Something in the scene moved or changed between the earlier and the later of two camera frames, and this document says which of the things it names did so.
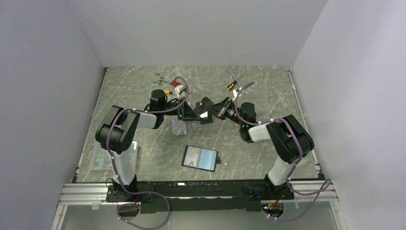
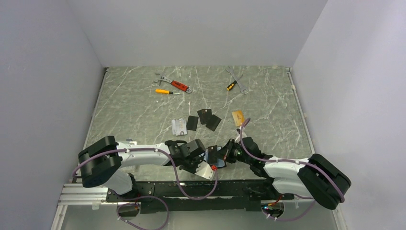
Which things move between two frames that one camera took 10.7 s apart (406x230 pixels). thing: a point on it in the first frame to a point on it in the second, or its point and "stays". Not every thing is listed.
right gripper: (220, 109) to (223, 153)
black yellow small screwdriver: (231, 85) stays
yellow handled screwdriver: (167, 92) stays
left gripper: (187, 113) to (199, 159)
